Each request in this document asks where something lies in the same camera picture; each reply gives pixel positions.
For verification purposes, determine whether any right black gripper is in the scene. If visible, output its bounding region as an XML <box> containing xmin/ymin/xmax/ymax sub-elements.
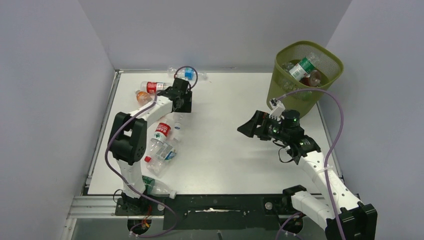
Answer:
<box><xmin>237</xmin><ymin>110</ymin><xmax>289</xmax><ymax>143</ymax></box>

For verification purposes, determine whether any orange drink bottle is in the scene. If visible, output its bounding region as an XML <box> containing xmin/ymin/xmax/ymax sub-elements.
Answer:
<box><xmin>135</xmin><ymin>90</ymin><xmax>153</xmax><ymax>107</ymax></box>

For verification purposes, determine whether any amber tea bottle red label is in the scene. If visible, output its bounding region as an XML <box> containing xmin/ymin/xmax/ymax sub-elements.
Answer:
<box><xmin>300</xmin><ymin>70</ymin><xmax>322</xmax><ymax>87</ymax></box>

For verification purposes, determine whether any green tea bottle white cap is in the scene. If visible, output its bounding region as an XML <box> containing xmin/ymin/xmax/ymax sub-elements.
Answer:
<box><xmin>282</xmin><ymin>81</ymin><xmax>313</xmax><ymax>102</ymax></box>

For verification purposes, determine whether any clear water bottle blue cap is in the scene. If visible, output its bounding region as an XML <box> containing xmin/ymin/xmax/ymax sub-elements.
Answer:
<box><xmin>281</xmin><ymin>62</ymin><xmax>295</xmax><ymax>75</ymax></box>

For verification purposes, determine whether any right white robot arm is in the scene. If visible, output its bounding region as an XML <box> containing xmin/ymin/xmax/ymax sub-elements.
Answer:
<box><xmin>237</xmin><ymin>110</ymin><xmax>378</xmax><ymax>240</ymax></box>

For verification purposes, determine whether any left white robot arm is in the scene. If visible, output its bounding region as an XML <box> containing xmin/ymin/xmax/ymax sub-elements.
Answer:
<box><xmin>104</xmin><ymin>78</ymin><xmax>192</xmax><ymax>200</ymax></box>

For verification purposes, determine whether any green mesh waste bin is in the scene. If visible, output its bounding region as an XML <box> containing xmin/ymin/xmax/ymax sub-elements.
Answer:
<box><xmin>266</xmin><ymin>40</ymin><xmax>344</xmax><ymax>117</ymax></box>

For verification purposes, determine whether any clear bottle blue label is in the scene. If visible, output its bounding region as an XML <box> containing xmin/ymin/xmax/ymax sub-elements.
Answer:
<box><xmin>167</xmin><ymin>66</ymin><xmax>207</xmax><ymax>81</ymax></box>

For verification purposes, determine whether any clear bottle red label top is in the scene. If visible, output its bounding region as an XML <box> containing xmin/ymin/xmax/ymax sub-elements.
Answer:
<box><xmin>140</xmin><ymin>81</ymin><xmax>172</xmax><ymax>95</ymax></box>

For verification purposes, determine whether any clear bottle red label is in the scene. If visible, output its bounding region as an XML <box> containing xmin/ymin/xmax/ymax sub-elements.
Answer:
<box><xmin>140</xmin><ymin>81</ymin><xmax>172</xmax><ymax>95</ymax></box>
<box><xmin>144</xmin><ymin>117</ymin><xmax>173</xmax><ymax>163</ymax></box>

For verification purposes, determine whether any clear bottle red label left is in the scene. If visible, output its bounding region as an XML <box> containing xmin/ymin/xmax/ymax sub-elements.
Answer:
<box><xmin>144</xmin><ymin>117</ymin><xmax>173</xmax><ymax>163</ymax></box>

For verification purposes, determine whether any crushed clear bottle white cap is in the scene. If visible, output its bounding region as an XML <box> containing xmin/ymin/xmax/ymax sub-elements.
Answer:
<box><xmin>144</xmin><ymin>137</ymin><xmax>181</xmax><ymax>178</ymax></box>

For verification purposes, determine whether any clear bottle dark green label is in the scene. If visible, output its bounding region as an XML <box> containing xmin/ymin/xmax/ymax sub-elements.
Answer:
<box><xmin>142</xmin><ymin>175</ymin><xmax>177</xmax><ymax>199</ymax></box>

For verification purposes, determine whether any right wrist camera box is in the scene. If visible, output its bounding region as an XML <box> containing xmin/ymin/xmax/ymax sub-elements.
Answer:
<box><xmin>269</xmin><ymin>98</ymin><xmax>286</xmax><ymax>120</ymax></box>

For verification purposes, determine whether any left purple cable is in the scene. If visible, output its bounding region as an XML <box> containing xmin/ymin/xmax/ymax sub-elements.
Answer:
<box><xmin>104</xmin><ymin>65</ymin><xmax>199</xmax><ymax>239</ymax></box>

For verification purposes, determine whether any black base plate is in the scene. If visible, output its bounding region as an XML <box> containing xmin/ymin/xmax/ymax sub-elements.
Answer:
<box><xmin>114</xmin><ymin>194</ymin><xmax>296</xmax><ymax>235</ymax></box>

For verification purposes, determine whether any aluminium frame rail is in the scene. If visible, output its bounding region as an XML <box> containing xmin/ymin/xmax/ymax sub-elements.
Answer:
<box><xmin>61</xmin><ymin>194</ymin><xmax>369</xmax><ymax>240</ymax></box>

